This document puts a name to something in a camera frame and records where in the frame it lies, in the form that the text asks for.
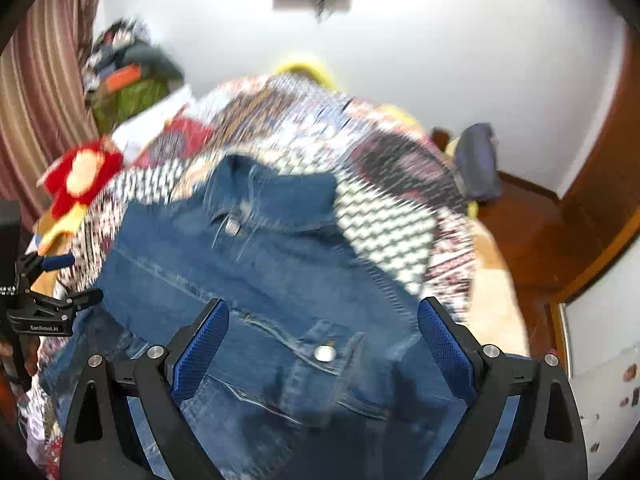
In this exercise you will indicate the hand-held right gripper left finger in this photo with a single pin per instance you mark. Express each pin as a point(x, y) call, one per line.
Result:
point(200, 355)

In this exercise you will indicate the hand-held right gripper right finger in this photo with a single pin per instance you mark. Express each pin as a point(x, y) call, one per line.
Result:
point(445, 355)

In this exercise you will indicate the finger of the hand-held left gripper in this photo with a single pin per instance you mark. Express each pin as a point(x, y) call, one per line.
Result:
point(75, 300)
point(55, 261)

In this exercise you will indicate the blue denim jacket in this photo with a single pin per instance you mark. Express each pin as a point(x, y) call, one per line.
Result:
point(280, 280)

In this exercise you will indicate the pile of dark clothes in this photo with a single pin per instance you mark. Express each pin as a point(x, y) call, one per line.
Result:
point(145, 57)

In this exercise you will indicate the person's left hand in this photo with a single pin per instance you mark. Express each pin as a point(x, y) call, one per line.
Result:
point(32, 355)

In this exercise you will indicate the beige bed sheet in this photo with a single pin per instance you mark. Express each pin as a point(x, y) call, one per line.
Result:
point(500, 280)

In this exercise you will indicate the red and yellow plush toy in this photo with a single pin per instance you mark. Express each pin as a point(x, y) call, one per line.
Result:
point(80, 170)

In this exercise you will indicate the striped curtain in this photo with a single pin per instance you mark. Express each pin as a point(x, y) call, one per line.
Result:
point(35, 90)

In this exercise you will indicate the white cabinet with stickers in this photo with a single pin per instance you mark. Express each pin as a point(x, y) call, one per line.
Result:
point(605, 330)

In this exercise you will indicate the patchwork printed blanket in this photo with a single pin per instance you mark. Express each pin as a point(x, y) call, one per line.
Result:
point(380, 195)

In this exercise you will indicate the green box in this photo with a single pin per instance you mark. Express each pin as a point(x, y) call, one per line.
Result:
point(132, 97)

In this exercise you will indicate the orange box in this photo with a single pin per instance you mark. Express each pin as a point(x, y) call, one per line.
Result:
point(120, 79)

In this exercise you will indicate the grey-blue cloth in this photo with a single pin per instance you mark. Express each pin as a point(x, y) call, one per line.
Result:
point(477, 160)

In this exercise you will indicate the wooden door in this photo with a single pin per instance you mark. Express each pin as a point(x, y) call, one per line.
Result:
point(605, 160)

